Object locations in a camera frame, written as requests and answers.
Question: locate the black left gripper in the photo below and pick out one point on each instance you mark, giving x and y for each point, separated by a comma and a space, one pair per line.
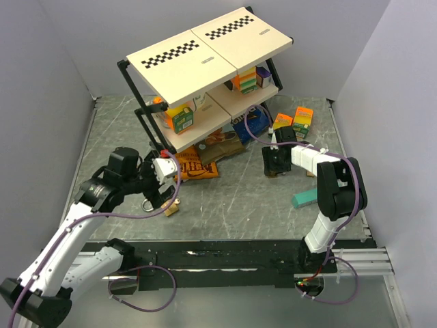
153, 195

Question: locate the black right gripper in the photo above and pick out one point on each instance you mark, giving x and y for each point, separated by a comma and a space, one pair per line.
269, 167

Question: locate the large brass padlock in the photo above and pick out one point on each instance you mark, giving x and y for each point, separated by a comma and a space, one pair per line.
172, 209

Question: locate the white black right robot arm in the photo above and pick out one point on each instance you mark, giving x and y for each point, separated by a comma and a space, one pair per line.
341, 191

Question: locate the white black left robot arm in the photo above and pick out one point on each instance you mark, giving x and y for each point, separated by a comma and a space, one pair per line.
45, 292

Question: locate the orange green box left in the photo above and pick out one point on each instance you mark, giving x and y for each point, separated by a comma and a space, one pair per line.
281, 121

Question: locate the orange green box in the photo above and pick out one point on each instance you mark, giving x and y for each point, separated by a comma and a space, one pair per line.
281, 121
302, 122

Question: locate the orange Kettle chips bag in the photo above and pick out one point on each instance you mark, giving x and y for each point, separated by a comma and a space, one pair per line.
192, 167

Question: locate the blue snack bag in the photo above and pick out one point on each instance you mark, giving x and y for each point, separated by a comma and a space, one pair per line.
257, 122

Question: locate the teal rectangular box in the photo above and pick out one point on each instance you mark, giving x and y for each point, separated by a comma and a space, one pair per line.
306, 198

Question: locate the orange green box right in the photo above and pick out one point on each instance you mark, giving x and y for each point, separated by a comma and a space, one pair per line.
302, 122

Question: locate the brown chips bag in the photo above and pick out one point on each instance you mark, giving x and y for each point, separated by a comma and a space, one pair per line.
222, 143

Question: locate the green yellow box on shelf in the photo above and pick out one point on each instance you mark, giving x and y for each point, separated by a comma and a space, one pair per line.
180, 118

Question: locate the stacked sponges pack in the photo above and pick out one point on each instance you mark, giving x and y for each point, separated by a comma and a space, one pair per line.
246, 82

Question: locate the purple white small box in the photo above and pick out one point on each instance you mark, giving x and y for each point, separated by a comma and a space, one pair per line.
263, 76

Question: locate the orange bottle on shelf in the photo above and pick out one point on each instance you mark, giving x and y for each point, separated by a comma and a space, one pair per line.
156, 101

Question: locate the white carton on shelf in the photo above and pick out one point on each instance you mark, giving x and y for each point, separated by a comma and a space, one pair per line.
199, 102

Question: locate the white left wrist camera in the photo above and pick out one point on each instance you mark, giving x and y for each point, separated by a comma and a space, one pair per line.
167, 170

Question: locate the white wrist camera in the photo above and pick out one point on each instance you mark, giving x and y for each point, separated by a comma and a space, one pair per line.
167, 170
273, 140

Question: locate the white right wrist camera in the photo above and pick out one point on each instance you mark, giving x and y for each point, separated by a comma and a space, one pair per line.
273, 140

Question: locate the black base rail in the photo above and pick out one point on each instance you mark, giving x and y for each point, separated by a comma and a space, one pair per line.
203, 264

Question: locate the black frame cream shelf rack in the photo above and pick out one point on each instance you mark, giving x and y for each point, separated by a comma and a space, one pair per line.
203, 59

